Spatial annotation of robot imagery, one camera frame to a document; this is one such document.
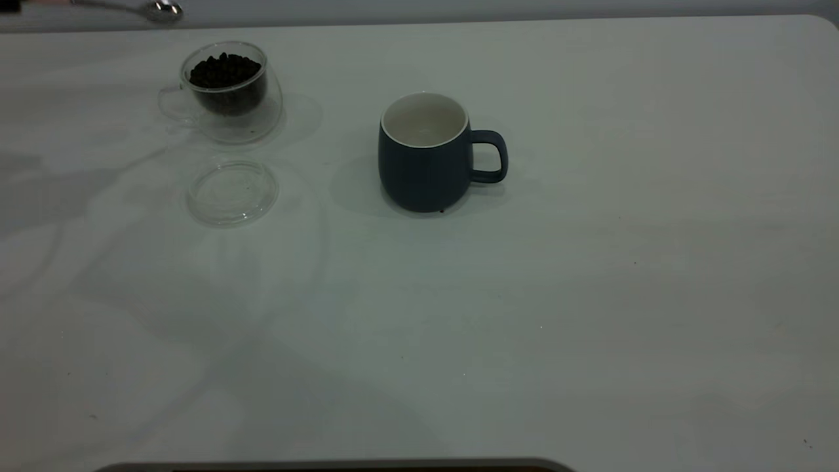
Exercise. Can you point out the dark blue-grey ceramic mug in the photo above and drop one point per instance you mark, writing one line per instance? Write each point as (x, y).
(423, 174)

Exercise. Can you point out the clear round glass lid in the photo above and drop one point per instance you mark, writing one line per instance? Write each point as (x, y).
(229, 193)

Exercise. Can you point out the dark coffee beans pile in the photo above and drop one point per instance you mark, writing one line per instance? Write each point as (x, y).
(225, 72)

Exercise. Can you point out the clear double-wall glass cup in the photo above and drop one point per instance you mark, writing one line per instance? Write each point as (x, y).
(262, 118)

